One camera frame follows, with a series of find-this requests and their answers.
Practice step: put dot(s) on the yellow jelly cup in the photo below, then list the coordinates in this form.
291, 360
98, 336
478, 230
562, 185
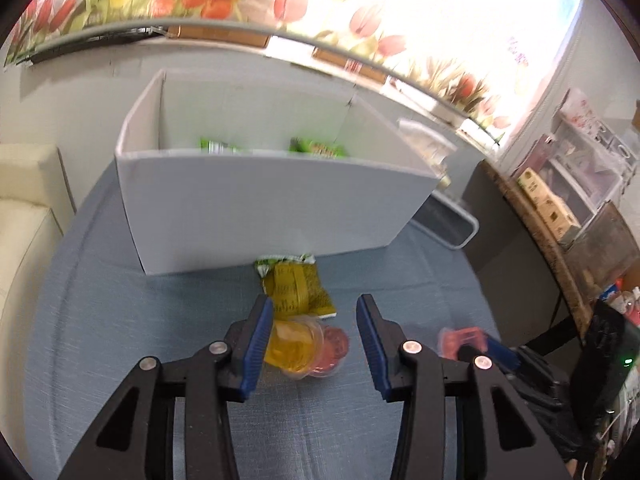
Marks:
292, 347

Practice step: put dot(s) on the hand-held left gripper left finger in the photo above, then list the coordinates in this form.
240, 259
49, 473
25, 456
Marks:
257, 345

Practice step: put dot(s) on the white plastic basket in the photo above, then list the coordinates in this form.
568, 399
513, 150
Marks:
442, 220

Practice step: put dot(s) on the tulip wall poster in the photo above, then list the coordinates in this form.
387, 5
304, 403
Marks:
400, 5

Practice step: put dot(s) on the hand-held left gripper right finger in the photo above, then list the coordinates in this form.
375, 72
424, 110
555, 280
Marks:
372, 345

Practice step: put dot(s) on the cream sofa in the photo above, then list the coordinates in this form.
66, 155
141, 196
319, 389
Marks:
25, 220

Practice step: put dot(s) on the clear plastic container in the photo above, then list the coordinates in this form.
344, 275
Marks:
607, 255

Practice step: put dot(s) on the yellow snack packet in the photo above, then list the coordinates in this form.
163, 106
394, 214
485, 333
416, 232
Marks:
297, 285

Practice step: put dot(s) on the white cardboard box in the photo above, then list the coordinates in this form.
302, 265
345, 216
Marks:
260, 210

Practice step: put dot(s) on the plastic drawer unit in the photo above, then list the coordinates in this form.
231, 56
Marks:
590, 160

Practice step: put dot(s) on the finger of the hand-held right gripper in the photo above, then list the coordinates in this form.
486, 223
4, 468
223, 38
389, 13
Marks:
505, 357

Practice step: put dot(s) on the green seaweed snack packet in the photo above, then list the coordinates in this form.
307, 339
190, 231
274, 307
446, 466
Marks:
220, 146
317, 149
267, 262

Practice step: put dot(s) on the yellow printed box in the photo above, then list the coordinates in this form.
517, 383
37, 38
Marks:
547, 205

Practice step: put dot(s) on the red jelly cup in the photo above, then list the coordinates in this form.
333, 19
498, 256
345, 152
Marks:
460, 339
334, 347

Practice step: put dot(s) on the floral box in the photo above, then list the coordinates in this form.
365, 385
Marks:
580, 110

